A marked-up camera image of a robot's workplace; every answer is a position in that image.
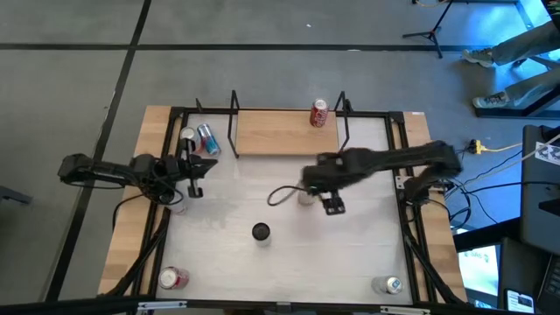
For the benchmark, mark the grey chair foot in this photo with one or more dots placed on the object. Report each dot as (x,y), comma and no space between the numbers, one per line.
(13,195)

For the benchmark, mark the laptop screen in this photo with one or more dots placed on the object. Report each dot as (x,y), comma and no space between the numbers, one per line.
(479,271)

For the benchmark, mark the yellow power plug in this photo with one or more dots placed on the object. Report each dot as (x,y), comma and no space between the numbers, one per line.
(478,147)

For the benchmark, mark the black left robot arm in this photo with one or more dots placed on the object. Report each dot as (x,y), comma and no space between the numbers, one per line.
(146,168)

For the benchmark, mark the wooden shelf with black frame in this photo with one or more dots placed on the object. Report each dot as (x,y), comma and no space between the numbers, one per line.
(284,131)

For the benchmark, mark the black keyboard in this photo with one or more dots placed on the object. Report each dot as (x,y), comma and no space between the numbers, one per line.
(553,284)

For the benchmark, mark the black tripod stand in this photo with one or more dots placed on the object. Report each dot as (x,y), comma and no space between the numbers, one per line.
(431,32)

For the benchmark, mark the white Celsius energy drink can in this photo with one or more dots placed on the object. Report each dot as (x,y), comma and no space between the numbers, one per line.
(180,206)
(261,232)

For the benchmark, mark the silver rig bracket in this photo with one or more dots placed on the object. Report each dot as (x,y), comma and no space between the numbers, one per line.
(162,305)
(404,310)

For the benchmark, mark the black desk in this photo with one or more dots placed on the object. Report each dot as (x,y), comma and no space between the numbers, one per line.
(538,210)

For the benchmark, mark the black aluminium table frame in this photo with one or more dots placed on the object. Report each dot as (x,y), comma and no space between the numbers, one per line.
(372,114)

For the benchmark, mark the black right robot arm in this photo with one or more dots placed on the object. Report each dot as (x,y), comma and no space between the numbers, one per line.
(394,159)

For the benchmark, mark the blue silver Red Bull can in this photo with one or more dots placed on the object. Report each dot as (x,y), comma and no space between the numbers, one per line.
(387,285)
(210,141)

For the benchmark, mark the smartphone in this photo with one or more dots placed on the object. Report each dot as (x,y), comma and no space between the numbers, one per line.
(520,303)

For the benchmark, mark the red Coca-Cola can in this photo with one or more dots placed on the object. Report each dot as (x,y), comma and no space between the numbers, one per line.
(319,116)
(175,278)

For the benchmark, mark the white orange Spindrift can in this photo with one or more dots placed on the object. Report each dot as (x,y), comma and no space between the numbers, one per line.
(305,199)
(194,139)

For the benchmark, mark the black floor stand base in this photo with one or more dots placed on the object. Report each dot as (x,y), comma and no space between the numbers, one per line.
(503,114)

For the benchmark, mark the person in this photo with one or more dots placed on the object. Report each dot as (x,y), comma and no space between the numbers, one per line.
(525,44)

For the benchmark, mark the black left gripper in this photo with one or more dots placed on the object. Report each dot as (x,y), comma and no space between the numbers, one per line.
(184,168)

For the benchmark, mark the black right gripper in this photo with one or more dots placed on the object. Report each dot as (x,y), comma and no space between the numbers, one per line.
(333,184)

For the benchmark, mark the white marker paper sheet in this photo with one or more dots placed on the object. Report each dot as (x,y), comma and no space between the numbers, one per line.
(550,154)

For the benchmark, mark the black rig beam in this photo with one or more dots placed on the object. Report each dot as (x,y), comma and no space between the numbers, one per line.
(65,308)

